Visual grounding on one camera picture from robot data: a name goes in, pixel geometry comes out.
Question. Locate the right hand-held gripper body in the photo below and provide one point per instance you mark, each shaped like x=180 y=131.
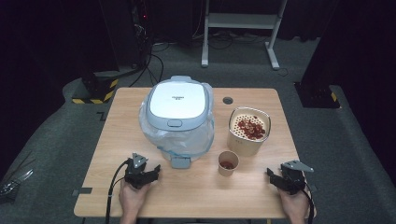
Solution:
x=294 y=179

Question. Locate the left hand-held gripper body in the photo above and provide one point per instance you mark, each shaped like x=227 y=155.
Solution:
x=137 y=174

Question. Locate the bowl of red beans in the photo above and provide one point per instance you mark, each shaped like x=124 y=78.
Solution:
x=243 y=146

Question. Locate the brown paper cup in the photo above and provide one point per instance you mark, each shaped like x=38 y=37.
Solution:
x=225 y=173

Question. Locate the white pedal trash can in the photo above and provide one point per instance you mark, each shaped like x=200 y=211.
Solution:
x=177 y=99

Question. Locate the person's left hand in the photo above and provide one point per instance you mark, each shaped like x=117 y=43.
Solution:
x=132 y=197

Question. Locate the person's right hand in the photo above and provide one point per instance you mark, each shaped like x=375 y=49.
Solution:
x=295 y=203

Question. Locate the grey tape strip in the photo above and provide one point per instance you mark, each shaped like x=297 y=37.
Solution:
x=313 y=188
x=82 y=190

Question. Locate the clear plastic bin liner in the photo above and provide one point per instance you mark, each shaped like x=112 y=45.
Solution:
x=174 y=141

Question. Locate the red food scraps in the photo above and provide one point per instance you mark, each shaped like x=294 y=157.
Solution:
x=252 y=129

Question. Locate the black yellow striped base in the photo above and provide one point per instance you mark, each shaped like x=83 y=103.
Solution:
x=317 y=96
x=99 y=88

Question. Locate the metal tripod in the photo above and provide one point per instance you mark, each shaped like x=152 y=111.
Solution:
x=14 y=182

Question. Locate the dark equipment rack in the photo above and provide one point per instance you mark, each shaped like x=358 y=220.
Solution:
x=141 y=28

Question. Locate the white metal stand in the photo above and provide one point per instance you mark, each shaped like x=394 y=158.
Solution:
x=239 y=21

